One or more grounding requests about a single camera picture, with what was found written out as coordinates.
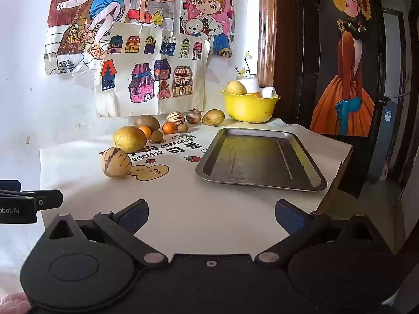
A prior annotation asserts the orange dress figure door poster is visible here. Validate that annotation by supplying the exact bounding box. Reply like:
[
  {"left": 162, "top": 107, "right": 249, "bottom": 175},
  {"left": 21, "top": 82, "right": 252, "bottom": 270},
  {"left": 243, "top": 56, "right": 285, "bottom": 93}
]
[{"left": 309, "top": 0, "right": 382, "bottom": 137}]

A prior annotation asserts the printed white tablecloth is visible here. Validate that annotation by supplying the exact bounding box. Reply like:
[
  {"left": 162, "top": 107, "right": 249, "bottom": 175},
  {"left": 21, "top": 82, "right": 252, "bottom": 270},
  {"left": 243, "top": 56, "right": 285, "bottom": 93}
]
[{"left": 38, "top": 118, "right": 355, "bottom": 259}]

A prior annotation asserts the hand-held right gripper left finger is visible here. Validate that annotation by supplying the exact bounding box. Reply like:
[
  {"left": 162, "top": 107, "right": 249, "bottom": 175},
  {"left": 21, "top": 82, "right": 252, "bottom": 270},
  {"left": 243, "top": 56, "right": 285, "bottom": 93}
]
[{"left": 39, "top": 199, "right": 169, "bottom": 267}]

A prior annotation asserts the yellow plastic bowl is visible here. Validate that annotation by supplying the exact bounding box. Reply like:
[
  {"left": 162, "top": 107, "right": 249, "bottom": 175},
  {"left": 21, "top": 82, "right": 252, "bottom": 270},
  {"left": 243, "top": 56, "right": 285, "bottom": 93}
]
[{"left": 220, "top": 88, "right": 281, "bottom": 124}]

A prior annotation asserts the dark door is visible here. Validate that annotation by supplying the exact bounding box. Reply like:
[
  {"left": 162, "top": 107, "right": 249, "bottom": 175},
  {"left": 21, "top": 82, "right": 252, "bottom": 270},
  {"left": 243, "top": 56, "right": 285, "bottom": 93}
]
[{"left": 273, "top": 0, "right": 390, "bottom": 200}]

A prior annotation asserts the pale striped pepino melon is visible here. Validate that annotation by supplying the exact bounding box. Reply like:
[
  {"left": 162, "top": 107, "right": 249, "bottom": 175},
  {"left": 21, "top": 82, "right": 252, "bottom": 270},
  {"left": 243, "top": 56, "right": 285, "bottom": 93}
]
[{"left": 166, "top": 111, "right": 185, "bottom": 125}]

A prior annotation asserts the green-brown mango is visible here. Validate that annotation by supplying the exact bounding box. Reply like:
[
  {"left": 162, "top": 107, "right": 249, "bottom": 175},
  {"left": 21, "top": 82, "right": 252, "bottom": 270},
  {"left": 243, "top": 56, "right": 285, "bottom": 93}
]
[{"left": 202, "top": 109, "right": 226, "bottom": 127}]

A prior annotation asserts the cartoon child and bear poster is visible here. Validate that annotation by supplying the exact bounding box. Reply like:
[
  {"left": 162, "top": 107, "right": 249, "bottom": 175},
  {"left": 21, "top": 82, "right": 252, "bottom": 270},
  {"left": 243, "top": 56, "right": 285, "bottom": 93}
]
[{"left": 179, "top": 0, "right": 238, "bottom": 59}]

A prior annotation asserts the brown kiwi with sticker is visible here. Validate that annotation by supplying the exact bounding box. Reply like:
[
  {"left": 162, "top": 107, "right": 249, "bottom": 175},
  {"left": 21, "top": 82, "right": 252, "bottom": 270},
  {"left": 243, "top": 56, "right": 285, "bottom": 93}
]
[{"left": 134, "top": 114, "right": 161, "bottom": 133}]

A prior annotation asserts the yellow pear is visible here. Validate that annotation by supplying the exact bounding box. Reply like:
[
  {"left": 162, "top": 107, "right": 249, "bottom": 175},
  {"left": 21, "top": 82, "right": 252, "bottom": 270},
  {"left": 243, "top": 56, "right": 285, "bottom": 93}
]
[{"left": 226, "top": 80, "right": 247, "bottom": 96}]

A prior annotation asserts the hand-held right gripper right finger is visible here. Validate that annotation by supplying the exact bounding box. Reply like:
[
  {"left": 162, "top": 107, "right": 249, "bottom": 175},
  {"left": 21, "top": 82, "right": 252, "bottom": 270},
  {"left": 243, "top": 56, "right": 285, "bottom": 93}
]
[{"left": 255, "top": 199, "right": 387, "bottom": 267}]

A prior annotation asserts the pink fuzzy cloth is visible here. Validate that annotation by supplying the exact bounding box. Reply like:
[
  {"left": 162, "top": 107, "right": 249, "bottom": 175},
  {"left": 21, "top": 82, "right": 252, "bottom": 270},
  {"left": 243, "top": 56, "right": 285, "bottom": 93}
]
[{"left": 0, "top": 293, "right": 31, "bottom": 314}]

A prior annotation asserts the large striped pepino melon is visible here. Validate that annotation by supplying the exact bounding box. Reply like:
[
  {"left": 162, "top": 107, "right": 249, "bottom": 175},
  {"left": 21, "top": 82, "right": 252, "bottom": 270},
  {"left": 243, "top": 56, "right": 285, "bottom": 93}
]
[{"left": 100, "top": 147, "right": 132, "bottom": 179}]

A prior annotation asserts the white cup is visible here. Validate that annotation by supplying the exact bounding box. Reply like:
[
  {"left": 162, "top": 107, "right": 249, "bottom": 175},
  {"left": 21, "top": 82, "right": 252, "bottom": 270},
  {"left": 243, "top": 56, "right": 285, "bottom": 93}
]
[{"left": 236, "top": 75, "right": 261, "bottom": 94}]

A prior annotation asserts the metal tray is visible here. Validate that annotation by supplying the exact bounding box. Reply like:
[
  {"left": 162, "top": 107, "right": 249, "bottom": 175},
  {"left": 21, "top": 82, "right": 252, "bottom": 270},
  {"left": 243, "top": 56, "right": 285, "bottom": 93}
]
[{"left": 195, "top": 127, "right": 328, "bottom": 192}]

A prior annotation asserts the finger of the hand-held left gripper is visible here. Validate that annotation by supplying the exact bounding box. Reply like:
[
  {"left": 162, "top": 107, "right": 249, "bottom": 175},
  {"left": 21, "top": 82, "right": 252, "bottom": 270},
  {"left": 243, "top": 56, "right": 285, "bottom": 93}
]
[{"left": 0, "top": 189, "right": 64, "bottom": 212}]

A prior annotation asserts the drawing of child with fan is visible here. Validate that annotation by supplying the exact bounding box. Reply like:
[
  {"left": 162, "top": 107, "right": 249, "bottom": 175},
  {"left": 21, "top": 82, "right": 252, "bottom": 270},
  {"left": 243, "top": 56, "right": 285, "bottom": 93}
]
[{"left": 44, "top": 0, "right": 184, "bottom": 76}]

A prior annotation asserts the drawing of coloured houses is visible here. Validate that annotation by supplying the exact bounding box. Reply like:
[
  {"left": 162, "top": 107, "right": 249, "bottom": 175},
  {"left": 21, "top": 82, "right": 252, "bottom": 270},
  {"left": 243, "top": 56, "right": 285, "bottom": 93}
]
[{"left": 95, "top": 22, "right": 212, "bottom": 117}]

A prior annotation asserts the yellow flower twig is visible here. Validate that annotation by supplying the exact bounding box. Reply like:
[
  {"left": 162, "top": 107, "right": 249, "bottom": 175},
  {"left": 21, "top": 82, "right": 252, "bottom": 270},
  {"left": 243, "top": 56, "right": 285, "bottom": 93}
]
[{"left": 233, "top": 51, "right": 252, "bottom": 76}]

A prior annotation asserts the brown wooden door frame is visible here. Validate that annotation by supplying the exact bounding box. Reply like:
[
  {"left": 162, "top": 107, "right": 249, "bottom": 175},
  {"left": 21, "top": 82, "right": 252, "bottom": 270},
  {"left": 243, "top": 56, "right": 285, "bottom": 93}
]
[{"left": 257, "top": 0, "right": 277, "bottom": 87}]

